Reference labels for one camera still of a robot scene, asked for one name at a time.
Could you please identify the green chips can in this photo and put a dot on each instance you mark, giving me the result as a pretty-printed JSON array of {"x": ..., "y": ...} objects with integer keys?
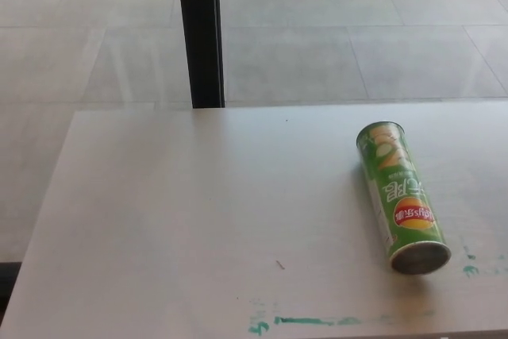
[{"x": 399, "y": 192}]

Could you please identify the black vertical window frame post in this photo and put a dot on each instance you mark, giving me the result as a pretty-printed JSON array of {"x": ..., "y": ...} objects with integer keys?
[{"x": 200, "y": 33}]

